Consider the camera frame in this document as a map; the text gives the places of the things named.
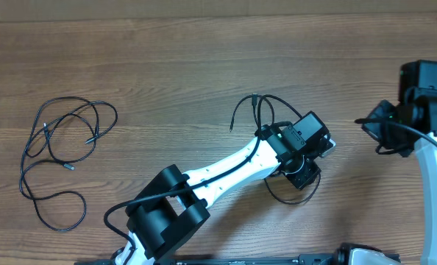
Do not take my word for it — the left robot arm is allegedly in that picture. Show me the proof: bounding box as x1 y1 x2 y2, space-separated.
113 112 335 264

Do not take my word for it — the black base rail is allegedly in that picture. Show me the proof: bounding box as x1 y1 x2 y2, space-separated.
74 253 337 265

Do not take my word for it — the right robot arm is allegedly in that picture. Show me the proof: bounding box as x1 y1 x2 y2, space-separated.
356 60 437 264

